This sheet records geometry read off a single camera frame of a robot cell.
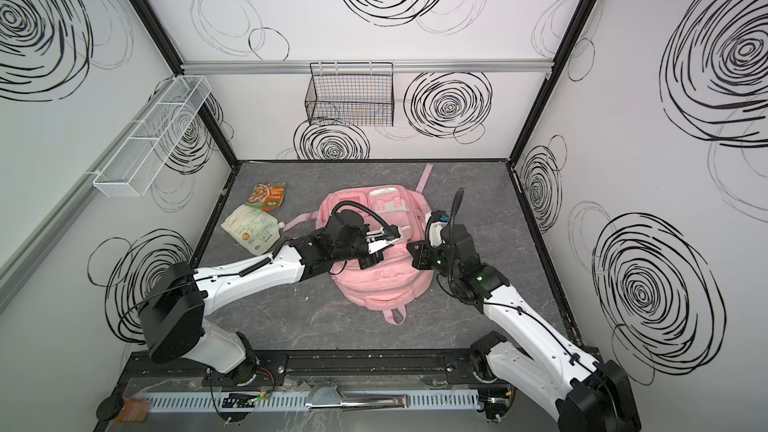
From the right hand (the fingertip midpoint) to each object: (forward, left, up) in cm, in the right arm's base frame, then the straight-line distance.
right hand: (405, 247), depth 77 cm
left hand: (+3, +4, 0) cm, 5 cm away
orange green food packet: (+28, +50, -15) cm, 59 cm away
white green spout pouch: (+15, +50, -15) cm, 55 cm away
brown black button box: (-35, +60, -8) cm, 69 cm away
